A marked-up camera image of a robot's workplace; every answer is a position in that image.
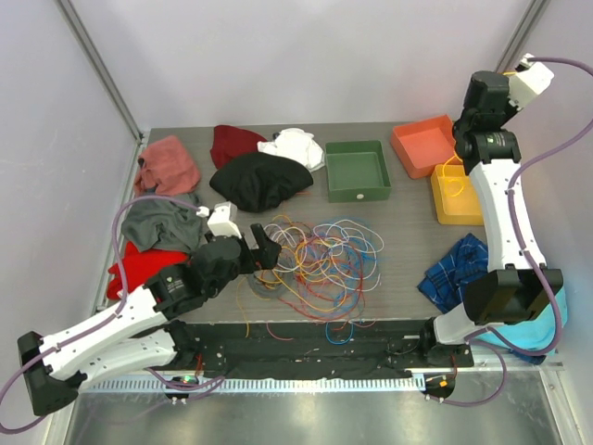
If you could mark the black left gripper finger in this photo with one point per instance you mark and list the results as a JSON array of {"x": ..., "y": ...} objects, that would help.
[
  {"x": 261, "y": 238},
  {"x": 268, "y": 256}
]

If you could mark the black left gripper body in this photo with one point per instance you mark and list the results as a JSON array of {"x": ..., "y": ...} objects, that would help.
[{"x": 248, "y": 260}]

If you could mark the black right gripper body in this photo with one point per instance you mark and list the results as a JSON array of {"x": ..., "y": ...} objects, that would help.
[{"x": 510, "y": 108}]

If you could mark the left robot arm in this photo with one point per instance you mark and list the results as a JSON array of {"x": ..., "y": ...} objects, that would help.
[{"x": 141, "y": 331}]

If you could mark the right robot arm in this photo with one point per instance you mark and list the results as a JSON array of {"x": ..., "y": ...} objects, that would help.
[{"x": 518, "y": 285}]

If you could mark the black cloth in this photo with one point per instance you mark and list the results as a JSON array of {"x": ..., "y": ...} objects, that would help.
[{"x": 256, "y": 182}]

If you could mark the orange plastic bin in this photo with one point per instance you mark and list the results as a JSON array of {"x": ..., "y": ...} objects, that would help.
[{"x": 422, "y": 145}]

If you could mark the grey cloth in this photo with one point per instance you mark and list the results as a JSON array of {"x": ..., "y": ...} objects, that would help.
[{"x": 163, "y": 225}]

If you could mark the white cloth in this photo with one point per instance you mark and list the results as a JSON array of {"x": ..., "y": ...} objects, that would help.
[{"x": 297, "y": 145}]

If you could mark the dark red cloth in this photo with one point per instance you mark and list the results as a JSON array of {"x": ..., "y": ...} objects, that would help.
[{"x": 230, "y": 142}]

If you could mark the yellow plastic bin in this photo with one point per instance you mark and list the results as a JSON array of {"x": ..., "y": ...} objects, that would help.
[{"x": 456, "y": 202}]

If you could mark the bright red cloth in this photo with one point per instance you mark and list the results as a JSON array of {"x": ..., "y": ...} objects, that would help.
[{"x": 139, "y": 266}]

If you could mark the green plastic bin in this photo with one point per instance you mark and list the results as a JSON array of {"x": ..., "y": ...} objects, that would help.
[{"x": 356, "y": 171}]

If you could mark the pink cloth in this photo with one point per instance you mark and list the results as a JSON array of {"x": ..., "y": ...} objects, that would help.
[{"x": 166, "y": 168}]

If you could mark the blue plaid shirt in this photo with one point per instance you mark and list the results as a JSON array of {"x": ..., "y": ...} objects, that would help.
[{"x": 445, "y": 282}]

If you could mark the turquoise cloth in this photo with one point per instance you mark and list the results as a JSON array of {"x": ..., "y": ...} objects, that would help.
[{"x": 531, "y": 335}]

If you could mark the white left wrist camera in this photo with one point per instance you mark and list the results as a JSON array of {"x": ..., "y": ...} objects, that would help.
[{"x": 221, "y": 219}]

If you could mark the right aluminium frame post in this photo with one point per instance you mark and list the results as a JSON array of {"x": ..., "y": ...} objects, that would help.
[{"x": 514, "y": 48}]

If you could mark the aluminium frame post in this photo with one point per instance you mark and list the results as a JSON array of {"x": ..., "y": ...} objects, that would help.
[
  {"x": 514, "y": 48},
  {"x": 88, "y": 47}
]

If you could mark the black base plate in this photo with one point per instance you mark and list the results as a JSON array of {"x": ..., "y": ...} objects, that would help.
[{"x": 309, "y": 351}]

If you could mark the white slotted cable duct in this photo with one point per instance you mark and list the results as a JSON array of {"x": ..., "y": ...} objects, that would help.
[{"x": 149, "y": 384}]

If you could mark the left aluminium frame post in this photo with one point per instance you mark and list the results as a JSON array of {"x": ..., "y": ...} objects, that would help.
[{"x": 88, "y": 47}]

